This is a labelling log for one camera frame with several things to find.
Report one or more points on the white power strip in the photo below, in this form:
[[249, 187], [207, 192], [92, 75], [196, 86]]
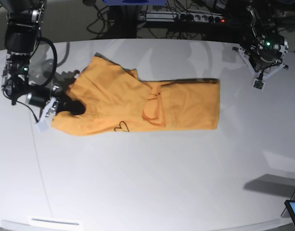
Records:
[[198, 17]]

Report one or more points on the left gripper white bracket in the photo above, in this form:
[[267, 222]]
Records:
[[260, 73]]

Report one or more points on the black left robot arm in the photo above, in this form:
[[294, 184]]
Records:
[[262, 47]]

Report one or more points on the yellow T-shirt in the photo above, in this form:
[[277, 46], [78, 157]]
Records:
[[117, 100]]

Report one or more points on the white flat strip on table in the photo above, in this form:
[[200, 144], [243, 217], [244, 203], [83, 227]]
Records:
[[43, 221]]

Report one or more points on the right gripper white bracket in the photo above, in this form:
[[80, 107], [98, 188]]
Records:
[[54, 102]]

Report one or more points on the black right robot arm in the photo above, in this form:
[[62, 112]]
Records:
[[22, 39]]

